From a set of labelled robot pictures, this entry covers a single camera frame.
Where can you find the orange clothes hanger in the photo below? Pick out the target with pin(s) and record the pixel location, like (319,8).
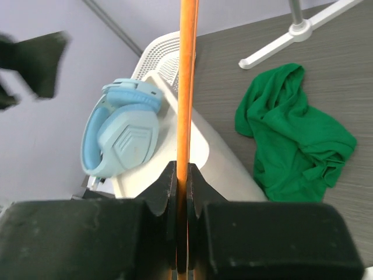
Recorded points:
(188,30)

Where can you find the green t shirt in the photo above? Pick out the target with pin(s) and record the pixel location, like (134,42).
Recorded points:
(300,150)

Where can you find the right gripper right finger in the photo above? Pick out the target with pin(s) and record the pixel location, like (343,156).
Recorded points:
(266,240)

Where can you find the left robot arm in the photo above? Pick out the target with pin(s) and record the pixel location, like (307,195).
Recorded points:
(7,54)

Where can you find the metal clothes rack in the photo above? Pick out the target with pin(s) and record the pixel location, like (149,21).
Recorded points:
(300,30)

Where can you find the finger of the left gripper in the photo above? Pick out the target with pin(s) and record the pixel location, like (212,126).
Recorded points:
(37,61)

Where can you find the white stacked storage box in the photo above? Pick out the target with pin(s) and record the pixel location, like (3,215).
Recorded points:
(218,164)

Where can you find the light blue headphones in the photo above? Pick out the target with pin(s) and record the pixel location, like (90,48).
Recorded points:
(123,128)

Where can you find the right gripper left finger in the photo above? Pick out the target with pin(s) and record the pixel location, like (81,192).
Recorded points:
(98,238)

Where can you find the white perforated plastic basket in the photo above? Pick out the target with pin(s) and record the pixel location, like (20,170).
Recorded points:
(161,55)

